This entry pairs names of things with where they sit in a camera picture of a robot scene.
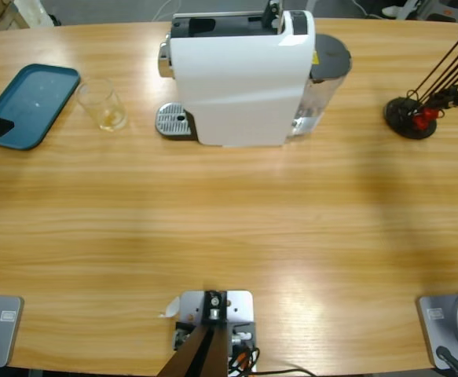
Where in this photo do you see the white foam packing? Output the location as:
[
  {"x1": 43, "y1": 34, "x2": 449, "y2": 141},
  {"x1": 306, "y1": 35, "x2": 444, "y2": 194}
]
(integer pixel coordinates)
[{"x1": 14, "y1": 0, "x2": 55, "y2": 28}]

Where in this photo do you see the black orange cable bundle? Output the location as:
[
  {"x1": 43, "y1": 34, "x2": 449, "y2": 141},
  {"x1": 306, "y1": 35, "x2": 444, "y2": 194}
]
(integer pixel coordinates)
[{"x1": 228, "y1": 346, "x2": 261, "y2": 377}]

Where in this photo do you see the teal plastic tray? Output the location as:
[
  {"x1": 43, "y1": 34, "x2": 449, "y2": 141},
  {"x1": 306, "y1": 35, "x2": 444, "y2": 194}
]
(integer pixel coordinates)
[{"x1": 0, "y1": 64, "x2": 82, "y2": 152}]

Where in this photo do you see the black orange device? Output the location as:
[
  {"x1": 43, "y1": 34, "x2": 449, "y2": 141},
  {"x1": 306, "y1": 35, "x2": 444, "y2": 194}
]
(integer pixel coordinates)
[{"x1": 424, "y1": 7, "x2": 458, "y2": 23}]

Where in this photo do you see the black capsule holder with rods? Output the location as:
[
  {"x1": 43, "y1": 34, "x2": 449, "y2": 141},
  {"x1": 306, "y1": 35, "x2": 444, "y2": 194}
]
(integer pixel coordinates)
[{"x1": 383, "y1": 25, "x2": 458, "y2": 141}]

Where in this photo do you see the clear drinking glass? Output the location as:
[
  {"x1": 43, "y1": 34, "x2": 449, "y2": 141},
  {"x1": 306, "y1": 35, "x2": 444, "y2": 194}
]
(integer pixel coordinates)
[{"x1": 75, "y1": 77, "x2": 129, "y2": 133}]

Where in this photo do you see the white capsule coffee machine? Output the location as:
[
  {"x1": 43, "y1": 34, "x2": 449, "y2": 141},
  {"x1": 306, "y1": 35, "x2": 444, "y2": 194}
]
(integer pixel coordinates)
[{"x1": 156, "y1": 0, "x2": 317, "y2": 149}]

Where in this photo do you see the dark camera post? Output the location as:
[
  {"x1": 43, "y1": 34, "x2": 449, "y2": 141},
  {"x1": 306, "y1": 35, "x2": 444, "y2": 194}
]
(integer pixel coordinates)
[{"x1": 156, "y1": 290, "x2": 230, "y2": 377}]

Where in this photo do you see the clear water tank black lid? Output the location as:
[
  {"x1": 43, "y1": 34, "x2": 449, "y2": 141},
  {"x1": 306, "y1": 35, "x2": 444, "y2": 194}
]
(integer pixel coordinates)
[{"x1": 291, "y1": 33, "x2": 352, "y2": 137}]

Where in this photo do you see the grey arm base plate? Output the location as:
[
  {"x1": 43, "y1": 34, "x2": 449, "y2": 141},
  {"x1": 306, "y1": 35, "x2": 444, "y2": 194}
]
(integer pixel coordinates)
[
  {"x1": 416, "y1": 289, "x2": 458, "y2": 371},
  {"x1": 0, "y1": 295, "x2": 24, "y2": 368}
]

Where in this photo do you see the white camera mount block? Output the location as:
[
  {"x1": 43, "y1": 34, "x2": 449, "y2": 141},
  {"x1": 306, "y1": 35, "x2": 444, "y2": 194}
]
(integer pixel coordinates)
[{"x1": 167, "y1": 290, "x2": 258, "y2": 374}]

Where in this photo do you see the black base cable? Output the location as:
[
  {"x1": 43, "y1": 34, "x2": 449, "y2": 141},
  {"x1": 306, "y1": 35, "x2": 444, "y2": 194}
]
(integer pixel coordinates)
[{"x1": 435, "y1": 345, "x2": 458, "y2": 377}]

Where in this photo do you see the white paper tab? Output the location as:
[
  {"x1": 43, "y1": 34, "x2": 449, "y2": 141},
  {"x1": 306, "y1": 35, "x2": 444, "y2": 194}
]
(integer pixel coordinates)
[{"x1": 157, "y1": 296, "x2": 181, "y2": 319}]

